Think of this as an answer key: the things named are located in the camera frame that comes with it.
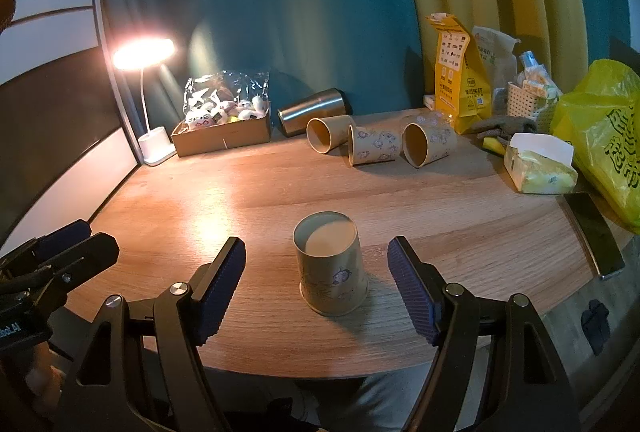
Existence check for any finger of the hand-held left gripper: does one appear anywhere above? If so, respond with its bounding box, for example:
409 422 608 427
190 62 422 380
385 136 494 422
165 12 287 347
20 232 121 313
0 219 93 274

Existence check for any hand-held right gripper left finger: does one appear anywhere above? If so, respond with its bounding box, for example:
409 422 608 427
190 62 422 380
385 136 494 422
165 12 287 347
60 236 247 432

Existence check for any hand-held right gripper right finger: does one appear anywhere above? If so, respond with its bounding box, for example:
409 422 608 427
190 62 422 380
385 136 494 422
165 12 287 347
387 236 576 432

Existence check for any printed beige paper cup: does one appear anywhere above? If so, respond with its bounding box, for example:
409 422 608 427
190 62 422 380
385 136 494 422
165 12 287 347
401 119 458 168
306 114 354 156
347 125 402 167
292 211 371 317

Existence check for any person's left hand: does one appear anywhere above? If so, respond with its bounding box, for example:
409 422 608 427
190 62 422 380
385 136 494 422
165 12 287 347
24 346 70 409

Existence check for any person's grey trouser leg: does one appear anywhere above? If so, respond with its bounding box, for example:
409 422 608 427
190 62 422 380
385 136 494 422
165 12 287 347
297 359 438 432

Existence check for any shallow cardboard box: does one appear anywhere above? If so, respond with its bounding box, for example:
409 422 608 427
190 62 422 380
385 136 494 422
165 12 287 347
170 101 272 158

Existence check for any yellow tissue pack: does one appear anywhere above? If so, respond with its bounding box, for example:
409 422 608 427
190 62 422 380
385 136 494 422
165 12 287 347
503 132 579 195

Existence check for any grey glove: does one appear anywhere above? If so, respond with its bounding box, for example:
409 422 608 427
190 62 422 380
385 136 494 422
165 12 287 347
470 114 539 136

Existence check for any black smartphone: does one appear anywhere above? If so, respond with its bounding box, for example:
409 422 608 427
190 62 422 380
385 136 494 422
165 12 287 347
562 191 627 281

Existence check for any clear bag of small toys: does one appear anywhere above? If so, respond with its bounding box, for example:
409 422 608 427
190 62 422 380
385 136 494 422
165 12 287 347
184 71 271 131

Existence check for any white desk lamp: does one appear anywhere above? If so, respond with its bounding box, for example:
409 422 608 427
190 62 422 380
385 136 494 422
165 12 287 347
112 38 178 166

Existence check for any stainless steel tumbler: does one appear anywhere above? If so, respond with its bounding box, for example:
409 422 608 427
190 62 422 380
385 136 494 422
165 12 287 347
276 87 352 137

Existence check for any white perforated basket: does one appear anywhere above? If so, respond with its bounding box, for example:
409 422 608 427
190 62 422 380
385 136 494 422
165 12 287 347
507 80 562 133

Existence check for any yellow paper bag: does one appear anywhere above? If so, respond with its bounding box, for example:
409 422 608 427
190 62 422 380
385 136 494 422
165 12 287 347
424 12 494 136

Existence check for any yellow plastic bag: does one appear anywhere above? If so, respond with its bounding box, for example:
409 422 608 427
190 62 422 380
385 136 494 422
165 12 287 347
549 58 640 234

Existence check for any white paper bag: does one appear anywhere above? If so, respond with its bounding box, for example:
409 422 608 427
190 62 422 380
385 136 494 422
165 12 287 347
470 26 522 114

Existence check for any clear plastic packet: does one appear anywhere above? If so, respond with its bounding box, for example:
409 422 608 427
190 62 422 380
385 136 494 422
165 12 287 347
516 51 557 99

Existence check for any teal curtain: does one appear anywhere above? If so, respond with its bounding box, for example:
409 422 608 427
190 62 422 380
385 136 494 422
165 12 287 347
95 0 427 149

